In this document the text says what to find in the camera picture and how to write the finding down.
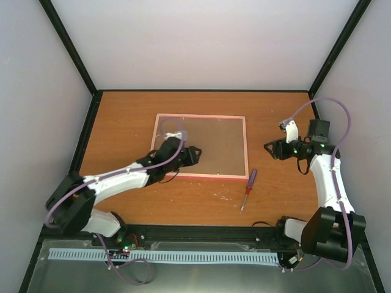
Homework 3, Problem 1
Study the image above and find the purple red screwdriver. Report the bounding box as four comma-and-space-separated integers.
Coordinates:
240, 168, 258, 212

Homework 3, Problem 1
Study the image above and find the pink picture frame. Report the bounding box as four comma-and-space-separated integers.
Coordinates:
151, 113, 249, 180

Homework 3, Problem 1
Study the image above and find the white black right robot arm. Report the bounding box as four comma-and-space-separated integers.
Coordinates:
264, 119, 366, 263

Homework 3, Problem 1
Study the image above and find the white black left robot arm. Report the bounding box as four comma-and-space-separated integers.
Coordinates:
45, 134, 202, 246

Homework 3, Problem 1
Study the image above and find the grey metal front plate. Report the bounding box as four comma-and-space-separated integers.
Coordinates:
25, 240, 383, 292

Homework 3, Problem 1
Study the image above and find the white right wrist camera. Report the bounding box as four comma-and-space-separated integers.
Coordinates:
279, 119, 299, 143

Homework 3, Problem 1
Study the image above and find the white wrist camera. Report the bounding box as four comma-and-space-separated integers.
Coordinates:
163, 131, 188, 142
279, 119, 299, 143

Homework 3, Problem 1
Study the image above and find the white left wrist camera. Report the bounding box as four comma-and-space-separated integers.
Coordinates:
163, 131, 188, 142

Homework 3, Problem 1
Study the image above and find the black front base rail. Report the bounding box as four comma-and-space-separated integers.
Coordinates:
39, 222, 306, 254

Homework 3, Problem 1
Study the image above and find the black table edge rail back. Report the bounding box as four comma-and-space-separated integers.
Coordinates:
98, 89, 309, 93

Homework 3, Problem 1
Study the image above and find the black table edge rail left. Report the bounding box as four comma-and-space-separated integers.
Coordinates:
53, 90, 103, 225

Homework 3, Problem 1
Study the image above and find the light blue slotted cable duct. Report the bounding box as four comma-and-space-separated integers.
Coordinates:
47, 248, 279, 267

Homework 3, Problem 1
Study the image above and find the black enclosure post left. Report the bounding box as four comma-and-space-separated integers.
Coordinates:
39, 0, 98, 96

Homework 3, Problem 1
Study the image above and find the black enclosure post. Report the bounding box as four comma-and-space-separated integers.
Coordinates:
308, 0, 372, 99
39, 0, 98, 96

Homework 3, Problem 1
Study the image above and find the black enclosure post right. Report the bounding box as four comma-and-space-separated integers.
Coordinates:
308, 0, 372, 99

